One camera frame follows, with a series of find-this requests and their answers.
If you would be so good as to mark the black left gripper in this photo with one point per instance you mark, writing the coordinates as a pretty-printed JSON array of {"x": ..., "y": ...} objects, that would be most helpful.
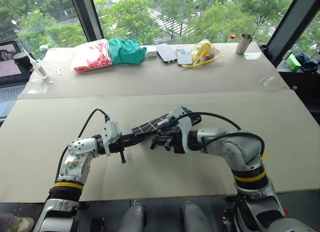
[{"x": 126, "y": 140}]

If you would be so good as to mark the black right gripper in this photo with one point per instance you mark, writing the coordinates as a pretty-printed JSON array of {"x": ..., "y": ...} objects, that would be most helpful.
[{"x": 172, "y": 139}]

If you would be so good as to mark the black cloth with white grid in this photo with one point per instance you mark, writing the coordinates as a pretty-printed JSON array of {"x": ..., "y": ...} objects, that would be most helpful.
[{"x": 147, "y": 125}]

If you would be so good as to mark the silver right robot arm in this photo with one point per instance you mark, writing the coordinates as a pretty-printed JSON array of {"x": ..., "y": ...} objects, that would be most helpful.
[{"x": 237, "y": 149}]

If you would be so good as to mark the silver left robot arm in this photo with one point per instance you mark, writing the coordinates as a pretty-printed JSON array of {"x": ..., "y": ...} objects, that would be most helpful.
[{"x": 80, "y": 147}]

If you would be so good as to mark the yellow toys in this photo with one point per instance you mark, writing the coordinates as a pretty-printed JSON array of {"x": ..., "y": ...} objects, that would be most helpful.
[{"x": 203, "y": 52}]

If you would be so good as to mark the dark rounded grey shape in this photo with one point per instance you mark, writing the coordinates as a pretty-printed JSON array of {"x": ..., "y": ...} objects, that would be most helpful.
[
  {"x": 193, "y": 217},
  {"x": 132, "y": 218}
]

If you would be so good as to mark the small white box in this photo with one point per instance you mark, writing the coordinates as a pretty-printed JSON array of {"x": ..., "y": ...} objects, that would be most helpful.
[{"x": 151, "y": 53}]

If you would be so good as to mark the dark smartphone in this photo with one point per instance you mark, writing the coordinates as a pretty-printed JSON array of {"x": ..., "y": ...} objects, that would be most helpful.
[{"x": 166, "y": 53}]

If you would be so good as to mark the green crumpled cloth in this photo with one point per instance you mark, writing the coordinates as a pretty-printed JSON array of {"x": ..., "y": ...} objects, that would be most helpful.
[{"x": 126, "y": 52}]

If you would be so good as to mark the red white packaged cloth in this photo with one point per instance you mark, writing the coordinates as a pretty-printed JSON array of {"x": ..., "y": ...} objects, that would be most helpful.
[{"x": 90, "y": 55}]

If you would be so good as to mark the small white clip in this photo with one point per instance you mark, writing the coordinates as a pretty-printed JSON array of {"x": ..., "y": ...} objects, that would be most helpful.
[{"x": 58, "y": 71}]

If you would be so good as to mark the white squeeze glue bottle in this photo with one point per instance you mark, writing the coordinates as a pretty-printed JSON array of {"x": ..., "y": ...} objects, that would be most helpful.
[{"x": 38, "y": 69}]

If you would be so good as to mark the white paper card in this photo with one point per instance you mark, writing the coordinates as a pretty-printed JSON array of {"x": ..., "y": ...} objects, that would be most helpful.
[{"x": 252, "y": 56}]

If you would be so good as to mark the metal cup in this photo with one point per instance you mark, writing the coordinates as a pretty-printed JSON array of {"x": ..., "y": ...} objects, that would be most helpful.
[{"x": 243, "y": 45}]

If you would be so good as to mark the small grey white object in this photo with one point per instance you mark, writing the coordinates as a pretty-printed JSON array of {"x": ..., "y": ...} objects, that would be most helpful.
[{"x": 45, "y": 47}]

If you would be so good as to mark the dark window pillar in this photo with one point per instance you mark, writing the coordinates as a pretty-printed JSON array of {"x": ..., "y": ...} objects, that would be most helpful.
[
  {"x": 86, "y": 14},
  {"x": 290, "y": 22}
]

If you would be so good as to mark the black bag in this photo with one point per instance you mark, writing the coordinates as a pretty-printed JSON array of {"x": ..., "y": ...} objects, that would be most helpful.
[{"x": 268, "y": 54}]

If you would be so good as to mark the black round device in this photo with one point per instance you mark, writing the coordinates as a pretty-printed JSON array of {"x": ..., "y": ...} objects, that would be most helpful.
[{"x": 20, "y": 58}]

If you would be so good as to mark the grey laptop computer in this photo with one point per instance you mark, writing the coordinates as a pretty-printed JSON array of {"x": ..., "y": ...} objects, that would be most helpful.
[{"x": 10, "y": 67}]

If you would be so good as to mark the green box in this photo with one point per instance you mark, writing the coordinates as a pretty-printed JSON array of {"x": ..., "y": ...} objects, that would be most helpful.
[{"x": 294, "y": 63}]

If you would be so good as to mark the blue cloth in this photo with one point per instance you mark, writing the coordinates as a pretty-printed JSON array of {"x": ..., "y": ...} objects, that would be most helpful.
[{"x": 308, "y": 63}]

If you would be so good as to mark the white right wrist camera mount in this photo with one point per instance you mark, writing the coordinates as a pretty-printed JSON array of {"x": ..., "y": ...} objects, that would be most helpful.
[{"x": 185, "y": 127}]

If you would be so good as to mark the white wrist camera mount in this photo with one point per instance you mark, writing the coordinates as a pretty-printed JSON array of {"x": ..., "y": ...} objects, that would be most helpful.
[
  {"x": 185, "y": 127},
  {"x": 111, "y": 132}
]

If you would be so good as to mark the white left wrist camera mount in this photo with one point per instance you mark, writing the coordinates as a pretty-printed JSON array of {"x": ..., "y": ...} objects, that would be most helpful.
[{"x": 111, "y": 132}]

